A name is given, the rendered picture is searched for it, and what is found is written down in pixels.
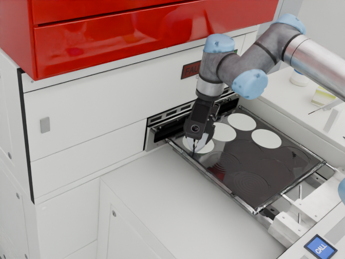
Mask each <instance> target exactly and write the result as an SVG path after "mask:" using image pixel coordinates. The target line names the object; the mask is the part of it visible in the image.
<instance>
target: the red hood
mask: <svg viewBox="0 0 345 259"><path fill-rule="evenodd" d="M278 2H279V0H0V48H1V49H2V50H3V51H4V52H5V53H6V54H7V55H8V56H9V57H10V58H11V59H12V60H13V61H14V62H15V63H16V64H17V65H18V66H19V67H20V68H21V69H22V70H23V71H24V72H25V73H26V74H27V75H28V76H29V77H30V78H31V79H32V80H34V81H38V80H42V79H46V78H51V77H54V76H58V75H62V74H65V73H69V72H73V71H77V70H81V69H85V68H89V67H93V66H97V65H101V64H105V63H109V62H113V61H117V60H121V59H125V58H129V57H133V56H137V55H140V54H144V53H148V52H152V51H156V50H160V49H164V48H168V47H172V46H176V45H180V44H184V43H188V42H192V41H196V40H200V39H204V38H207V37H208V36H209V35H211V34H223V33H227V32H231V31H235V30H239V29H243V28H247V27H251V26H255V25H259V24H263V23H267V22H271V21H273V19H274V15H275V12H276V9H277V6H278Z"/></svg>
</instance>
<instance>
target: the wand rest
mask: <svg viewBox="0 0 345 259"><path fill-rule="evenodd" d="M341 103H344V102H343V101H342V100H341V99H339V98H338V99H335V100H333V101H331V102H329V103H327V104H325V105H323V106H321V109H322V110H323V111H326V110H328V109H330V108H333V107H335V106H337V105H339V104H341ZM342 110H343V108H341V107H339V106H337V107H335V108H333V110H332V112H331V114H330V116H329V118H328V120H327V122H326V124H325V126H324V129H323V130H324V131H326V132H328V133H329V132H330V131H332V130H333V128H334V126H335V124H336V122H337V120H338V118H339V116H340V114H341V112H342Z"/></svg>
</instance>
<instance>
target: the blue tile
mask: <svg viewBox="0 0 345 259"><path fill-rule="evenodd" d="M307 247H308V248H310V249H311V250H312V251H313V252H315V253H316V254H317V255H318V256H319V257H321V258H322V259H327V258H328V257H329V256H330V255H331V254H332V253H333V252H334V250H333V249H332V248H331V247H330V246H328V245H327V244H326V243H324V242H323V241H322V240H321V239H319V238H318V237H316V238H315V239H314V240H313V241H312V242H311V243H310V244H309V245H308V246H307Z"/></svg>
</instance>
